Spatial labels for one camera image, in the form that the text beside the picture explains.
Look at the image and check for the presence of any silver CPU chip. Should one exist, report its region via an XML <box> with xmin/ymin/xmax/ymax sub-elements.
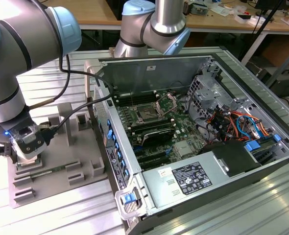
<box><xmin>17</xmin><ymin>158</ymin><xmax>43</xmax><ymax>170</ymax></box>

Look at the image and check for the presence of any black RAM slot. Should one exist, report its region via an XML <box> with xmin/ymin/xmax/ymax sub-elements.
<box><xmin>116</xmin><ymin>92</ymin><xmax>158</xmax><ymax>100</ymax></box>
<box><xmin>117</xmin><ymin>95</ymin><xmax>158</xmax><ymax>103</ymax></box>
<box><xmin>129</xmin><ymin>119</ymin><xmax>174</xmax><ymax>128</ymax></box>
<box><xmin>131</xmin><ymin>122</ymin><xmax>175</xmax><ymax>131</ymax></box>
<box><xmin>128</xmin><ymin>117</ymin><xmax>173</xmax><ymax>126</ymax></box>
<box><xmin>132</xmin><ymin>124</ymin><xmax>176</xmax><ymax>134</ymax></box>
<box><xmin>115</xmin><ymin>90</ymin><xmax>158</xmax><ymax>97</ymax></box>
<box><xmin>117</xmin><ymin>97</ymin><xmax>159</xmax><ymax>106</ymax></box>

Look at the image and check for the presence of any CPU socket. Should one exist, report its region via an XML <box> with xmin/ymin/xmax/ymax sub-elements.
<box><xmin>136</xmin><ymin>104</ymin><xmax>160</xmax><ymax>124</ymax></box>

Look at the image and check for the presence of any black expansion slot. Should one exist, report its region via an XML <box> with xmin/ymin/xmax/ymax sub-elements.
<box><xmin>136</xmin><ymin>151</ymin><xmax>169</xmax><ymax>161</ymax></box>
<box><xmin>138</xmin><ymin>158</ymin><xmax>171</xmax><ymax>168</ymax></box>

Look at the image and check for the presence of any green RAM stick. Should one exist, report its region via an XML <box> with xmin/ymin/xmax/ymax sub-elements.
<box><xmin>29</xmin><ymin>164</ymin><xmax>69</xmax><ymax>176</ymax></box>

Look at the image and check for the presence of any grey parts rack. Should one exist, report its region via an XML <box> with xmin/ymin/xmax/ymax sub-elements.
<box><xmin>7</xmin><ymin>102</ymin><xmax>108</xmax><ymax>209</ymax></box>

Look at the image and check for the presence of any open PC case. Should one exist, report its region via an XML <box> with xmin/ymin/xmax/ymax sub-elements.
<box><xmin>84</xmin><ymin>52</ymin><xmax>289</xmax><ymax>235</ymax></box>

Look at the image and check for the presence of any wooden desk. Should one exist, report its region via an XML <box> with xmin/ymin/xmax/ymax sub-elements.
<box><xmin>71</xmin><ymin>0</ymin><xmax>289</xmax><ymax>65</ymax></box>

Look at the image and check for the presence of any black graphics card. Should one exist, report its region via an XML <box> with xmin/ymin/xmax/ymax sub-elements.
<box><xmin>141</xmin><ymin>128</ymin><xmax>176</xmax><ymax>148</ymax></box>

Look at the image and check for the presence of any metal socket cover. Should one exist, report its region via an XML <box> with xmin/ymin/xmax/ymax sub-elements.
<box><xmin>155</xmin><ymin>94</ymin><xmax>179</xmax><ymax>118</ymax></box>

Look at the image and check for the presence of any silver power supply unit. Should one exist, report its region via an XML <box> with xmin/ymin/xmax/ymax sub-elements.
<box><xmin>141</xmin><ymin>150</ymin><xmax>235</xmax><ymax>209</ymax></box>

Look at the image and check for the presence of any green motherboard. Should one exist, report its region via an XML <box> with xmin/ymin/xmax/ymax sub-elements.
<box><xmin>111</xmin><ymin>88</ymin><xmax>209</xmax><ymax>172</ymax></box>

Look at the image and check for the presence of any silver chipset heatsink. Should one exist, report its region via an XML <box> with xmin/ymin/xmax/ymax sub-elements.
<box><xmin>173</xmin><ymin>141</ymin><xmax>195</xmax><ymax>157</ymax></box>

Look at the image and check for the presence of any perforated metal drive cage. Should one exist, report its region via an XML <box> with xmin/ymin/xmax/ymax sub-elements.
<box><xmin>185</xmin><ymin>74</ymin><xmax>233</xmax><ymax>118</ymax></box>

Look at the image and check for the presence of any black plastic air shroud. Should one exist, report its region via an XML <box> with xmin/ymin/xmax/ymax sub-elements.
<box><xmin>198</xmin><ymin>141</ymin><xmax>262</xmax><ymax>177</ymax></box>

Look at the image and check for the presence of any small electronics device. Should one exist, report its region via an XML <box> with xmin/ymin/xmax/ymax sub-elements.
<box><xmin>188</xmin><ymin>0</ymin><xmax>211</xmax><ymax>16</ymax></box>

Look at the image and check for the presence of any blue plastic carrier clip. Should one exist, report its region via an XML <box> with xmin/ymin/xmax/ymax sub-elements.
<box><xmin>244</xmin><ymin>141</ymin><xmax>262</xmax><ymax>153</ymax></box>

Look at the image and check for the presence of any white tray with dark item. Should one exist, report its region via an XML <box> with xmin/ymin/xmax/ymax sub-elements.
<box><xmin>234</xmin><ymin>13</ymin><xmax>260</xmax><ymax>25</ymax></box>

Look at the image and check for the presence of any black box under desk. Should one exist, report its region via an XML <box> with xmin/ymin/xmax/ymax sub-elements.
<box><xmin>259</xmin><ymin>68</ymin><xmax>289</xmax><ymax>98</ymax></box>

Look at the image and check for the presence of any black monitor stand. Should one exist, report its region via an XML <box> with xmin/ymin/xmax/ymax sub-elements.
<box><xmin>254</xmin><ymin>0</ymin><xmax>277</xmax><ymax>22</ymax></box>

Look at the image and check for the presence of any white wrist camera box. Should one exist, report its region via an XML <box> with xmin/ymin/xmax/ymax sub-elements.
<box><xmin>11</xmin><ymin>125</ymin><xmax>49</xmax><ymax>162</ymax></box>

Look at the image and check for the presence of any black camera cable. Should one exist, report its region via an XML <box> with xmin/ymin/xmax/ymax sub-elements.
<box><xmin>40</xmin><ymin>68</ymin><xmax>116</xmax><ymax>143</ymax></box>
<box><xmin>26</xmin><ymin>53</ymin><xmax>71</xmax><ymax>110</ymax></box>

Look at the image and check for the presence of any grey case handle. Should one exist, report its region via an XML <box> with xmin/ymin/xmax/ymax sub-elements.
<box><xmin>84</xmin><ymin>59</ymin><xmax>103</xmax><ymax>99</ymax></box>
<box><xmin>114</xmin><ymin>186</ymin><xmax>145</xmax><ymax>219</ymax></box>

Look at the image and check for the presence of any orange and red wire bundle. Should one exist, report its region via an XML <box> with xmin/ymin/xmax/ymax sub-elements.
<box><xmin>207</xmin><ymin>110</ymin><xmax>275</xmax><ymax>138</ymax></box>

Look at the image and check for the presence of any blue data cable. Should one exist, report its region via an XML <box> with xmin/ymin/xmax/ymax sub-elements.
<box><xmin>236</xmin><ymin>114</ymin><xmax>261</xmax><ymax>141</ymax></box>

